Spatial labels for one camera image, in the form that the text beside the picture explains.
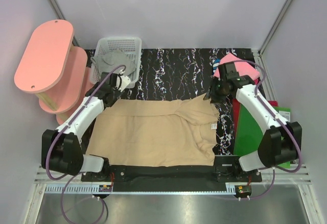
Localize green plastic folder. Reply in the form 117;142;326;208
233;105;285;172

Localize grey t shirt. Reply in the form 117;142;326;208
91;49;136;75

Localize blue white striped garment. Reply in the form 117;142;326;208
212;59;221;74

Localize beige t shirt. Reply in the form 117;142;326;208
86;95;220;167

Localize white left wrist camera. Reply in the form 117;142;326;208
116;74;131;92

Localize white plastic basket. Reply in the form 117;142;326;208
89;37;142;89

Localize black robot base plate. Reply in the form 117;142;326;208
81;164;262;192

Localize red plastic folder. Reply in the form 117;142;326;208
232;99;278;133

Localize white slotted cable duct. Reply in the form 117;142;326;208
45;184;113;194

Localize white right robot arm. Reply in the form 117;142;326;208
204;76;302;182

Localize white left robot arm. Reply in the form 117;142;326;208
41;87;123;181

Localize pink tiered shelf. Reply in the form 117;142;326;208
14;19;92;124

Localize pink folded t shirt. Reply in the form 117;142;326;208
213;53;260;84

